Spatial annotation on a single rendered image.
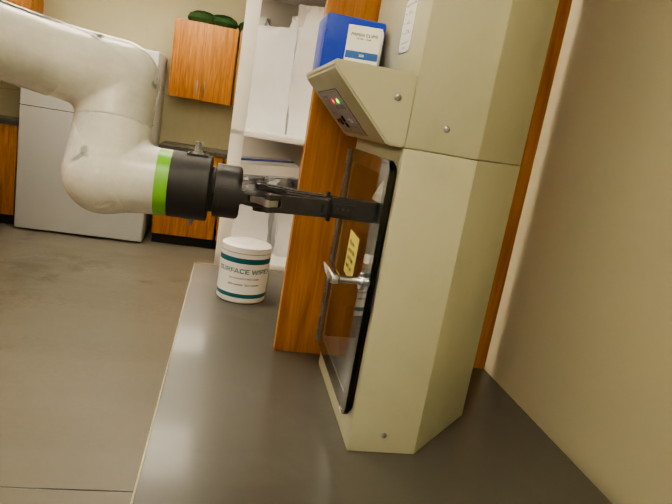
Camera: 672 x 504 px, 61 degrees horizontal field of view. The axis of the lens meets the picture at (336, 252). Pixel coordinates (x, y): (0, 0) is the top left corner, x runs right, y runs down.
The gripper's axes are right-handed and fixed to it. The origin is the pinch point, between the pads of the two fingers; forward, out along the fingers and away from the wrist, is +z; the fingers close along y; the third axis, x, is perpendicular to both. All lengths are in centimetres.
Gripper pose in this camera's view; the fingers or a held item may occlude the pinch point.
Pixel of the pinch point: (352, 209)
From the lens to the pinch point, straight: 85.3
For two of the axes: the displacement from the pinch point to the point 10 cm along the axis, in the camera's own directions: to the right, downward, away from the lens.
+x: -1.7, 9.6, 2.1
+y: -1.7, -2.4, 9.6
